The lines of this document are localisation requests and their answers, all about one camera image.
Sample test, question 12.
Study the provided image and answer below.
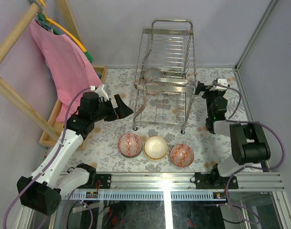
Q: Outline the blue patterned bowl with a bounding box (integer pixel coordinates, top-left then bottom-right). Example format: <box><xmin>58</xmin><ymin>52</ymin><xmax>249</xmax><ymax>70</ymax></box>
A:
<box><xmin>164</xmin><ymin>69</ymin><xmax>184</xmax><ymax>79</ymax></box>

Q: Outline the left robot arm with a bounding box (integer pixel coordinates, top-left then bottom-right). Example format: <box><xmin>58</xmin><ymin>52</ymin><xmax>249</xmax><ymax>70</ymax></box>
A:
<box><xmin>17</xmin><ymin>92</ymin><xmax>133</xmax><ymax>216</ymax></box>

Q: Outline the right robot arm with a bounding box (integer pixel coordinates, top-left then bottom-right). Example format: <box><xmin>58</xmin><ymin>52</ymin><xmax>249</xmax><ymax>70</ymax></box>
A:
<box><xmin>194</xmin><ymin>79</ymin><xmax>270</xmax><ymax>190</ymax></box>

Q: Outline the stainless steel dish rack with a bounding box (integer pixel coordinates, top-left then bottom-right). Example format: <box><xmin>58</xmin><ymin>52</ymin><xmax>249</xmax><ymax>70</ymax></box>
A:
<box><xmin>133</xmin><ymin>18</ymin><xmax>197</xmax><ymax>134</ymax></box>

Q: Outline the red diamond patterned bowl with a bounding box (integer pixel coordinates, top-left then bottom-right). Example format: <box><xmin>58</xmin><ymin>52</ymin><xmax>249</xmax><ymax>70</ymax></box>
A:
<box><xmin>118</xmin><ymin>133</ymin><xmax>143</xmax><ymax>158</ymax></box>

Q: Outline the pink cloth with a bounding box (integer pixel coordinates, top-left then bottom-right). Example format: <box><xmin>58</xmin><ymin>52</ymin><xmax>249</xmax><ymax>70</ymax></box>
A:
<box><xmin>29</xmin><ymin>20</ymin><xmax>102</xmax><ymax>122</ymax></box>

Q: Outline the cream bowl orange rim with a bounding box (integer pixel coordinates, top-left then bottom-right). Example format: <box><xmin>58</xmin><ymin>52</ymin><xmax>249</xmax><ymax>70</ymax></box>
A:
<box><xmin>143</xmin><ymin>136</ymin><xmax>169</xmax><ymax>161</ymax></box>

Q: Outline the wooden tray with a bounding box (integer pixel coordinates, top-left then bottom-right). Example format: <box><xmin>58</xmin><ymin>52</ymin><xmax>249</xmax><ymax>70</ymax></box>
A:
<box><xmin>39</xmin><ymin>65</ymin><xmax>108</xmax><ymax>150</ymax></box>

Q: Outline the orange red patterned bowl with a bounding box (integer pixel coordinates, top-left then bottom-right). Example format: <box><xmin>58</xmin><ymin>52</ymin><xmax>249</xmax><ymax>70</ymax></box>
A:
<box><xmin>170</xmin><ymin>144</ymin><xmax>194</xmax><ymax>168</ymax></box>

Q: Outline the yellow plastic hanger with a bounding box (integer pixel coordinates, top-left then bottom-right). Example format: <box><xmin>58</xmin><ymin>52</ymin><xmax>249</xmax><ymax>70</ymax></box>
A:
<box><xmin>30</xmin><ymin>0</ymin><xmax>87</xmax><ymax>54</ymax></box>

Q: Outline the green plastic hanger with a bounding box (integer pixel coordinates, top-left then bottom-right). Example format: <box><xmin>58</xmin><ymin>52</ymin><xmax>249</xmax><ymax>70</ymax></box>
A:
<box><xmin>35</xmin><ymin>13</ymin><xmax>93</xmax><ymax>62</ymax></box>

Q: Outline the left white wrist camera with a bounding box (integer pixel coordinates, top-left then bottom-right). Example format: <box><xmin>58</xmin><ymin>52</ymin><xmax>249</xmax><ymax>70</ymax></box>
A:
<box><xmin>90</xmin><ymin>83</ymin><xmax>109</xmax><ymax>100</ymax></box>

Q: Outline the aluminium rail frame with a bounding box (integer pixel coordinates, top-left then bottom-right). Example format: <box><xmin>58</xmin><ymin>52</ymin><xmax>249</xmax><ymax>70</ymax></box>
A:
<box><xmin>18</xmin><ymin>172</ymin><xmax>291</xmax><ymax>229</ymax></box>

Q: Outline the wooden clothes rack frame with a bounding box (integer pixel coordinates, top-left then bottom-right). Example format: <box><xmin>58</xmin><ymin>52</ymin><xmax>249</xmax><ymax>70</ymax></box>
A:
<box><xmin>0</xmin><ymin>0</ymin><xmax>83</xmax><ymax>144</ymax></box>

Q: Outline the aluminium corner post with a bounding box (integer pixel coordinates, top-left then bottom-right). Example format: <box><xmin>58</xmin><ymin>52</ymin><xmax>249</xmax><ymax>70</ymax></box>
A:
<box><xmin>235</xmin><ymin>0</ymin><xmax>280</xmax><ymax>72</ymax></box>

